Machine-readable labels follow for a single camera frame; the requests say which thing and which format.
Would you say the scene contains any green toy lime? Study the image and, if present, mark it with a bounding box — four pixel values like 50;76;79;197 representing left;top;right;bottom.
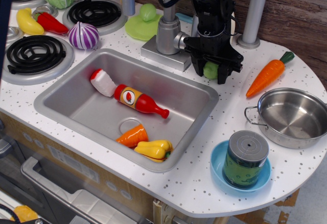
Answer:
139;3;156;22

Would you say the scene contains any white red toy milk carton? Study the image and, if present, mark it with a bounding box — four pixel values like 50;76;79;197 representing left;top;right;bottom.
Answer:
90;69;117;97

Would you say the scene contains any grey toy sink basin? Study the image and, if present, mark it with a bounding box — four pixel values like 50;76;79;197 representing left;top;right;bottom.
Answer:
34;49;219;172

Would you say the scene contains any red toy ketchup bottle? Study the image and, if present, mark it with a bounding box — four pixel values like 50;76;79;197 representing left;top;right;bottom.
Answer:
114;84;170;119

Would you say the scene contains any stainless steel pot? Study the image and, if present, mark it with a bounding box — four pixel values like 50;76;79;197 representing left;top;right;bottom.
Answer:
244;88;326;149

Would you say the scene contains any orange toy carrot half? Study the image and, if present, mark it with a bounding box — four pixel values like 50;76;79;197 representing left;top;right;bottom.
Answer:
116;124;149;148

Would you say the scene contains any grey right support pole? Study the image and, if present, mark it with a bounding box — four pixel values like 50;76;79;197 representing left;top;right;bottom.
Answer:
237;0;266;49

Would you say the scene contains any cream plastic detergent bottle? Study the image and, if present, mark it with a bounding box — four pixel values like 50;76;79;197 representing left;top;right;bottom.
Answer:
230;19;236;43

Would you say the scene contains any black front stove burner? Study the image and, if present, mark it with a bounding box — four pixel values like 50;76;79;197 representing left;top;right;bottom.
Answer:
2;35;74;85

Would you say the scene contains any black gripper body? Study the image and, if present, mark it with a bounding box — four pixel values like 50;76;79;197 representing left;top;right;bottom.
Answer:
183;33;244;67

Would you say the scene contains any purple toy onion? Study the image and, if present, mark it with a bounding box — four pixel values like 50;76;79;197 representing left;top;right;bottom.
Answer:
68;21;100;50

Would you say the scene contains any green toy plate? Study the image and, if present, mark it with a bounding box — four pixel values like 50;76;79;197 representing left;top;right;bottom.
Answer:
125;14;162;41

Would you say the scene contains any silver middle stove knob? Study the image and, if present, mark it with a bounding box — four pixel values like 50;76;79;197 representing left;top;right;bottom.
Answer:
32;5;58;17

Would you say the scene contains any light blue toy utensil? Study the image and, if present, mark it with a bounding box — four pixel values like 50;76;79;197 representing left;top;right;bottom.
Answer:
175;13;193;24

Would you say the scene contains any red toy chili pepper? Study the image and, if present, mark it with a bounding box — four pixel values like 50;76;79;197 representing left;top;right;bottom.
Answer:
34;12;68;35

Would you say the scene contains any yellow cloth on floor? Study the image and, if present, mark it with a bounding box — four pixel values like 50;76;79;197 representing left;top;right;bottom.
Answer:
13;206;39;223

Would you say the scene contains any black middle stove burner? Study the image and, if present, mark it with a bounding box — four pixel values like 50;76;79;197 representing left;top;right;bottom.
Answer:
62;0;128;36

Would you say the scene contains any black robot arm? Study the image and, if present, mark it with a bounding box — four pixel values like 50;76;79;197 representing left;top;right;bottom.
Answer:
158;0;243;84

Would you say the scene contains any grey oven door handle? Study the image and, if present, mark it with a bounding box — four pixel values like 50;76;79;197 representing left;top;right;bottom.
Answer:
20;156;146;223

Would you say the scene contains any yellow toy bell pepper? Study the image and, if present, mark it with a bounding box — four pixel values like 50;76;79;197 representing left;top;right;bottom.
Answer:
134;140;174;163

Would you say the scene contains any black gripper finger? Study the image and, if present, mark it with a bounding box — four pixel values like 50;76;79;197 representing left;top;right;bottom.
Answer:
217;62;242;84
191;54;207;76

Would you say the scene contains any yellow toy banana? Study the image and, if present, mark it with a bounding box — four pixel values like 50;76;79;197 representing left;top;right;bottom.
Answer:
16;8;44;35

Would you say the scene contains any light green toy broccoli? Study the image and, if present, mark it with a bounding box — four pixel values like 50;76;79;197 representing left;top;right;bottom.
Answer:
203;61;219;79

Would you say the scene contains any silver toy faucet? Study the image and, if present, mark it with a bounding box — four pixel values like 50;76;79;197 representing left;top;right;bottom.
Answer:
141;0;192;71

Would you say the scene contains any green toy can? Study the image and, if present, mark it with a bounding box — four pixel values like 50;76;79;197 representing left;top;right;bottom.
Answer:
222;130;269;189

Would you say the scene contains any light blue plastic bowl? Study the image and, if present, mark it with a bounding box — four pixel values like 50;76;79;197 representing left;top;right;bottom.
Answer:
210;140;271;196

